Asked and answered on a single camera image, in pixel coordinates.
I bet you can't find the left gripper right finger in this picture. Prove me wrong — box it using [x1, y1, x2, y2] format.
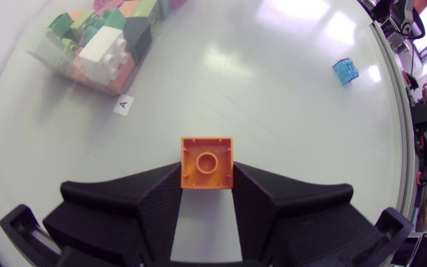
[231, 161, 374, 267]

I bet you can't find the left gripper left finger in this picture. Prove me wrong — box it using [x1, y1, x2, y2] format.
[42, 161, 183, 267]

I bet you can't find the orange toy brick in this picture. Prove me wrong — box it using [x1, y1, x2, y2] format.
[180, 136, 234, 191]

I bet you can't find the clear plastic container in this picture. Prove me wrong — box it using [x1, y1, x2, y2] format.
[26, 0, 191, 97]

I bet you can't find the pile of toy bricks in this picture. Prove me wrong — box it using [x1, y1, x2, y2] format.
[27, 0, 185, 93]

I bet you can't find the translucent blue toy brick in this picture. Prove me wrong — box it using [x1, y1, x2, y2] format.
[332, 57, 360, 86]

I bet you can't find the white toy brick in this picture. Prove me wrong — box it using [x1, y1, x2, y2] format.
[77, 25, 129, 86]

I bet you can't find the black toy brick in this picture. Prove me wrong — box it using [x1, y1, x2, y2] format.
[123, 16, 153, 64]

